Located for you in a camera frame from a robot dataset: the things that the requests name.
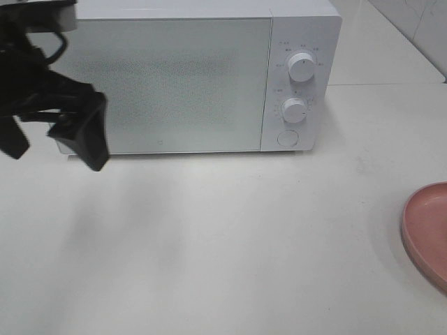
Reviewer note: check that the white microwave oven body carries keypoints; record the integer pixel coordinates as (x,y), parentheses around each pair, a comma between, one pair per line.
(310,26)

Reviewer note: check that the round white door button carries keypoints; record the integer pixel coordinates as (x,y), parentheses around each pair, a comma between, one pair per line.
(288,138)

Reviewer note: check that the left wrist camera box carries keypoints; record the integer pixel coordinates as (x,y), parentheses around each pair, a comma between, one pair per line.
(41,16)

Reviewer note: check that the pink round plate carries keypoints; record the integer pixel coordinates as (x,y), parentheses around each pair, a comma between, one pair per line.
(424,231)

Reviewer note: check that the white timer knob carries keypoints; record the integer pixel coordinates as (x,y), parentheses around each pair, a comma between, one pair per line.
(294,110)

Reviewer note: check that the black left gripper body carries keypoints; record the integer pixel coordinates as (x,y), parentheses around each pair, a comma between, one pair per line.
(23,65)

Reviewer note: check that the upper white power knob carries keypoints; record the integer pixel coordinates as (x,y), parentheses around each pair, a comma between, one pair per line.
(301,66)

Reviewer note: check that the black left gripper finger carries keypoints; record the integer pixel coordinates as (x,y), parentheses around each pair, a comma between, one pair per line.
(13,141)
(81,124)

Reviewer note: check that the white microwave door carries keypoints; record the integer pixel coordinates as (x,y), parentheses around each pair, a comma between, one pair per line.
(177,85)

